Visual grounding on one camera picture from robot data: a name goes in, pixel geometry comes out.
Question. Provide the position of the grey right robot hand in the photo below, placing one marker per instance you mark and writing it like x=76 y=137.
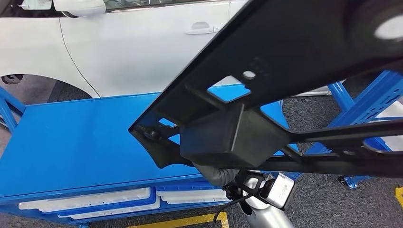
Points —
x=206 y=174

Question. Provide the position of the black plastic panel part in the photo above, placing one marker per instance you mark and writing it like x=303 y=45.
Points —
x=283 y=47

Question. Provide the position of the blue metal shelf rack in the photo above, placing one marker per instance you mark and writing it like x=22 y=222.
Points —
x=78 y=141
x=368 y=104

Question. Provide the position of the white car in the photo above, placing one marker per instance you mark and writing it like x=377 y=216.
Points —
x=126 y=47

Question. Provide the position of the yellow floor tape strip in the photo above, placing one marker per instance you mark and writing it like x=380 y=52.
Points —
x=400 y=196

